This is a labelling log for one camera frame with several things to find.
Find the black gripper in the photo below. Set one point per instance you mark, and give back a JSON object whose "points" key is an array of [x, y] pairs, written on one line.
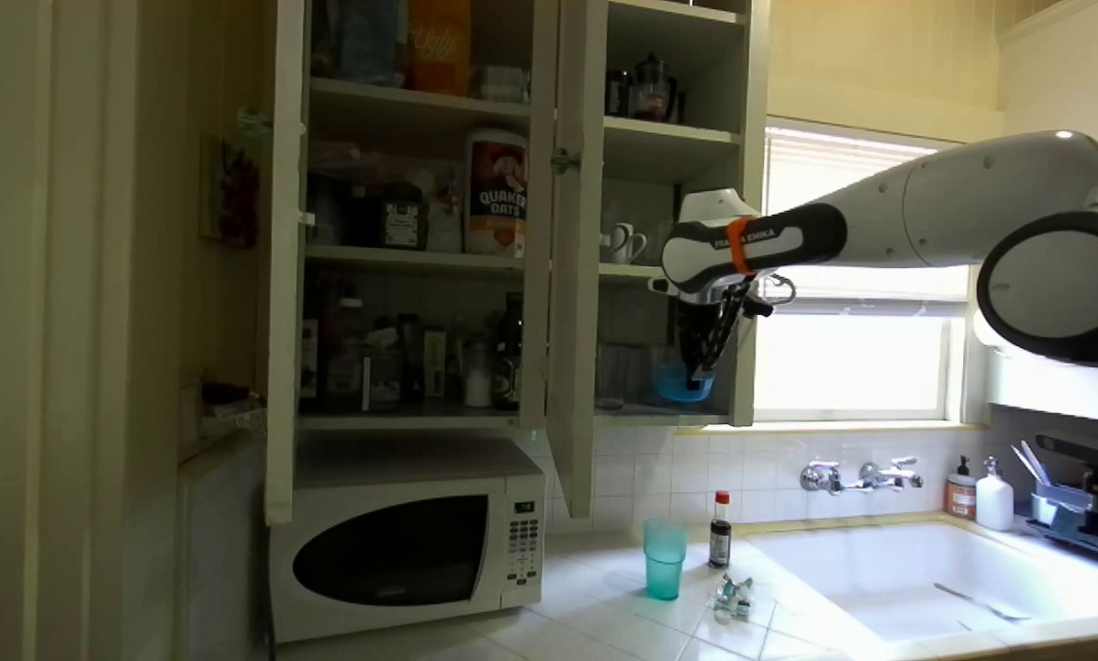
{"points": [[705, 322]]}

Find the blue plastic bowl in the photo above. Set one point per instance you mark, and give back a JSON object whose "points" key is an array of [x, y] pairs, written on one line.
{"points": [[678, 389]]}

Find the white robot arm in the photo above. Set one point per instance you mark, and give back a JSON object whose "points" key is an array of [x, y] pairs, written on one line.
{"points": [[937, 207]]}

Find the cream cabinet door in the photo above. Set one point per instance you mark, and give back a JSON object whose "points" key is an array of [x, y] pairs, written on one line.
{"points": [[282, 306], [576, 306]]}

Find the white mug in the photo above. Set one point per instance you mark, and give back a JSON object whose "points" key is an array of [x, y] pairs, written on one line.
{"points": [[626, 244]]}

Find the soy sauce bottle red cap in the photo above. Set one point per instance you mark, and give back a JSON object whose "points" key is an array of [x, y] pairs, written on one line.
{"points": [[722, 538]]}

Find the tall dark bottle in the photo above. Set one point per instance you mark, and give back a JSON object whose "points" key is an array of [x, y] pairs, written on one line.
{"points": [[503, 353]]}

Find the teal plastic cup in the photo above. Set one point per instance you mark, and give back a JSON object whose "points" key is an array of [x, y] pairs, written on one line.
{"points": [[663, 563]]}

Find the chrome sink faucet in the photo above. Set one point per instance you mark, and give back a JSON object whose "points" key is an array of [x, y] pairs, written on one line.
{"points": [[885, 474]]}

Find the small white bottle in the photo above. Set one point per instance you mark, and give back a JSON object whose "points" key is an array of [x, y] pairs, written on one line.
{"points": [[476, 381]]}

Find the crushed clear plastic wrapper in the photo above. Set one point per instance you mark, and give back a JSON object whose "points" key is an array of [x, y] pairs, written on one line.
{"points": [[735, 600]]}

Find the white window blind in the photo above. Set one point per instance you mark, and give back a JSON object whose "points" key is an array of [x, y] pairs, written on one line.
{"points": [[864, 152]]}

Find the orange soap bottle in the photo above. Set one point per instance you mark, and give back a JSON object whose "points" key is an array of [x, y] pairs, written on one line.
{"points": [[960, 493]]}

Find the white sink basin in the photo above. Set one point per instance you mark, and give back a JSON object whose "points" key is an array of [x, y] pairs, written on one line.
{"points": [[937, 563]]}

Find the white soap bottle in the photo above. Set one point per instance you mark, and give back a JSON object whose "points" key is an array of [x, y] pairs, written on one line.
{"points": [[992, 500]]}

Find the dark jar white label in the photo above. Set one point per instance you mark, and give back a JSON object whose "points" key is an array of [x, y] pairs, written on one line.
{"points": [[390, 223]]}

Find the small pale packet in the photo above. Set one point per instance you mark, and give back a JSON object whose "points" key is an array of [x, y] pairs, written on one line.
{"points": [[503, 83]]}

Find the white microwave oven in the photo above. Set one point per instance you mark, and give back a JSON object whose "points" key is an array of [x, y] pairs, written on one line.
{"points": [[329, 489]]}

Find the dark dish rack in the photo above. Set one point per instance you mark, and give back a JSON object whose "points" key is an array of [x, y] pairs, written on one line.
{"points": [[1083, 508]]}

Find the orange food box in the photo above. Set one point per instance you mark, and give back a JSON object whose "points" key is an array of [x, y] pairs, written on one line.
{"points": [[438, 44]]}

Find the dark clutter pile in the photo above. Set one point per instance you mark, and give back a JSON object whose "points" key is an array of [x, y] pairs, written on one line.
{"points": [[228, 407]]}

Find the dark food box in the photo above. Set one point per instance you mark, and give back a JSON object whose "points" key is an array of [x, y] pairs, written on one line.
{"points": [[358, 39]]}

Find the green red hanging decoration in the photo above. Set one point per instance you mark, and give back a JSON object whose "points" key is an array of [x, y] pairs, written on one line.
{"points": [[239, 184]]}

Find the white window frame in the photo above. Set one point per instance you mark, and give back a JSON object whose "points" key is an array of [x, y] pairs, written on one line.
{"points": [[954, 369]]}

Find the cream wall cabinet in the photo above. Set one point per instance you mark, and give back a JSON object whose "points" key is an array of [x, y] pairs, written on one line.
{"points": [[448, 262]]}

